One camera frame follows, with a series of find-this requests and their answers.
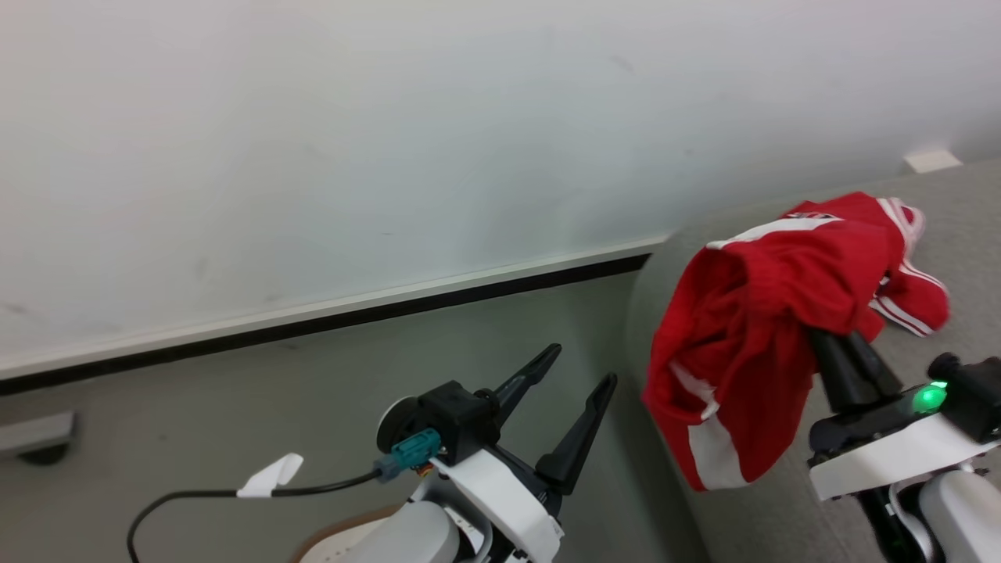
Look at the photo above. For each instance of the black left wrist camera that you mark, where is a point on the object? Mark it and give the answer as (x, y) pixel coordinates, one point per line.
(457, 418)

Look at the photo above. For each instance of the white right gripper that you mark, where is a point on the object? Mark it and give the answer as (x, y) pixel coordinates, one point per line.
(884, 453)

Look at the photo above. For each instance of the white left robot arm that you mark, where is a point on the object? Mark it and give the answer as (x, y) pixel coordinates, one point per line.
(407, 539)

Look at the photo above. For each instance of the white laundry basket brown rim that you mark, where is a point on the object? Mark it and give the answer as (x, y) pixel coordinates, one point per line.
(336, 543)

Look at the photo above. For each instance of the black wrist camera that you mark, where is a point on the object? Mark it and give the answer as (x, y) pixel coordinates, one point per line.
(974, 395)
(457, 418)

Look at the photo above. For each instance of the white wall socket box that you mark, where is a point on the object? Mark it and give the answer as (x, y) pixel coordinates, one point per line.
(932, 161)

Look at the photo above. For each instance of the white and black baseboard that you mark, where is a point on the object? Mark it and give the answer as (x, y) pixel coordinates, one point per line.
(313, 317)

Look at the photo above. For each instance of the grey metal foot bar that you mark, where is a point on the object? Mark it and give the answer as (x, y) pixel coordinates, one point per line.
(31, 432)

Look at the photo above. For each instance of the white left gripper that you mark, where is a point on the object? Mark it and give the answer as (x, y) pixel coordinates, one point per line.
(504, 500)

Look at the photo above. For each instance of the black caster foot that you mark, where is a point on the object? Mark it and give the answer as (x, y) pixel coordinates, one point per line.
(43, 456)

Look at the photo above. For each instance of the red basketball jersey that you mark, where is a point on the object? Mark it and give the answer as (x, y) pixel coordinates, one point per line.
(751, 328)

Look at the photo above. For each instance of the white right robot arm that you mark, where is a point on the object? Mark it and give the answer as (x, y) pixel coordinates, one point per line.
(966, 508)

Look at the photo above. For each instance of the grey fabric sofa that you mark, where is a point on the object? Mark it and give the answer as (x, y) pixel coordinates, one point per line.
(790, 524)

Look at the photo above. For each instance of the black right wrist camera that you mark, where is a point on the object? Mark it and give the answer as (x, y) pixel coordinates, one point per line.
(974, 395)

